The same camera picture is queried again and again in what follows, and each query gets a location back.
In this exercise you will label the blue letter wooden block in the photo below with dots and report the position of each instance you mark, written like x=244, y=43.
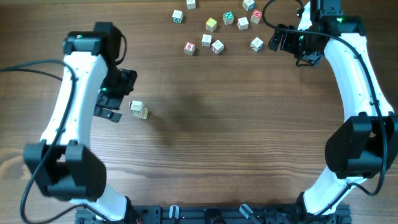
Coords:
x=249, y=5

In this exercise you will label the leaf picture wooden block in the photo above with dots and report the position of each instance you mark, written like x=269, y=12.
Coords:
x=217, y=47

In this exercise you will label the plain wooden picture block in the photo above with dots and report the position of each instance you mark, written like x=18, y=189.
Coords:
x=243, y=23

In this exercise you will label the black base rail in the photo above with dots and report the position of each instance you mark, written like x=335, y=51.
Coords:
x=277, y=213

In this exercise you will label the blue X letter block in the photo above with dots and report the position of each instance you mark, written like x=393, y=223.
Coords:
x=257, y=44

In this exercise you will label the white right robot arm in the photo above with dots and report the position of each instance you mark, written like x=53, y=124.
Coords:
x=365, y=145

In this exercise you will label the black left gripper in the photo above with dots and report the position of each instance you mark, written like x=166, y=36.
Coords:
x=109, y=102

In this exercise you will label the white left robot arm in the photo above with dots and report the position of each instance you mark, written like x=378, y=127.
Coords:
x=62, y=164

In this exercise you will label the green N letter block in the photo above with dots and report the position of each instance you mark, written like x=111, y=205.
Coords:
x=228, y=18

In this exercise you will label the yellow S letter block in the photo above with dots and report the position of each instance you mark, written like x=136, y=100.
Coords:
x=211, y=24

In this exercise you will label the red W letter block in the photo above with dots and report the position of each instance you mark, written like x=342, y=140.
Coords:
x=256, y=16

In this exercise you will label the green A letter block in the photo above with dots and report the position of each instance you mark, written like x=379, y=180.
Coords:
x=177, y=16

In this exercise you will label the red 6 number block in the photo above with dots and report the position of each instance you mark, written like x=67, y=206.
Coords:
x=189, y=48

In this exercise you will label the green Z letter block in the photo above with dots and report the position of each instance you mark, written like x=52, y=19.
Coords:
x=136, y=107

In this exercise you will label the red M letter block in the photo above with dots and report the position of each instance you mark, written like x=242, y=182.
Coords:
x=206, y=40

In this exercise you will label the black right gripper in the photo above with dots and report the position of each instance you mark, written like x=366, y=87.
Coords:
x=286, y=40

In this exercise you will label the plain L letter block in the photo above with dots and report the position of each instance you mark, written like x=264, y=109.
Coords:
x=191, y=4

